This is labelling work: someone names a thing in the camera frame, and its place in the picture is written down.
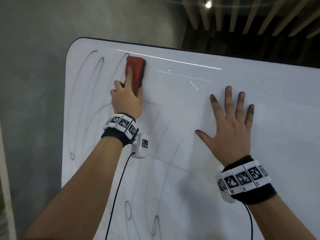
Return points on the person's right hand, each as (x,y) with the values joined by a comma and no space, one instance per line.
(232,137)

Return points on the person's right middle finger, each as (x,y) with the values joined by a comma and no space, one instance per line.
(228,99)

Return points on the white whiteboard with black frame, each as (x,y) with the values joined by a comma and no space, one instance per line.
(180,117)

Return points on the black wristband with marker tiles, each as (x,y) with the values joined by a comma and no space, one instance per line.
(243,181)
(122,124)

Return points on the person's right forearm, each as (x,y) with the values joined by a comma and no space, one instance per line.
(282,217)

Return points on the ceiling lamp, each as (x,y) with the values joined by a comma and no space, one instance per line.
(208,4)

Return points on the person's left hand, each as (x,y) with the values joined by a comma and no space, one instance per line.
(125,102)

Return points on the person's left forearm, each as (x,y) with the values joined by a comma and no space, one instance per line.
(82,187)

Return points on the red whiteboard eraser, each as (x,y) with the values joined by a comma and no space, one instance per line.
(137,69)

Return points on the person's left thumb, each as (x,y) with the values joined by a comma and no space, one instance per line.
(140,94)

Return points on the person's right little finger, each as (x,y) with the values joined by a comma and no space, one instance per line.
(250,116)

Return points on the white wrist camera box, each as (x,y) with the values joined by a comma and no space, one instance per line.
(142,146)

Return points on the person's right thumb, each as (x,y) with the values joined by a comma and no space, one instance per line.
(203,135)

